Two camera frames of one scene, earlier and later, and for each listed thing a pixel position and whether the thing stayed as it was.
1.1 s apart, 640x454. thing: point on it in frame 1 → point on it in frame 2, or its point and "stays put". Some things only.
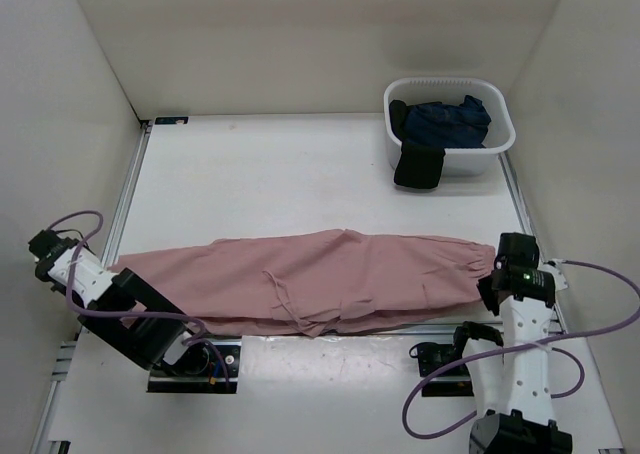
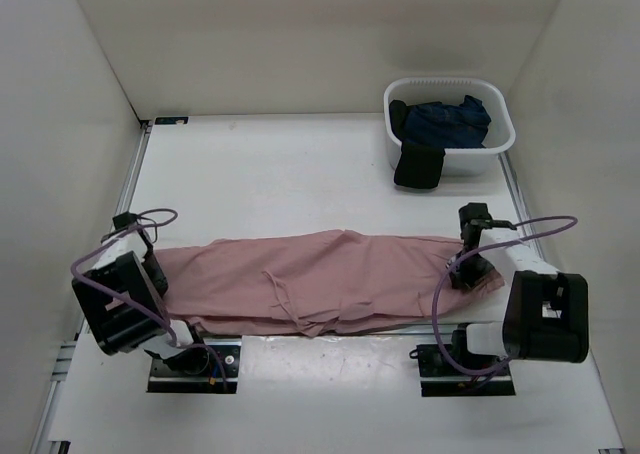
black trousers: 420,164 stays put
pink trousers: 311,281 stays put
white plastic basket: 479,161 stays put
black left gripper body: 60,289 → 155,270
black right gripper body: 489,295 → 473,271
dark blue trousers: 456,126 stays put
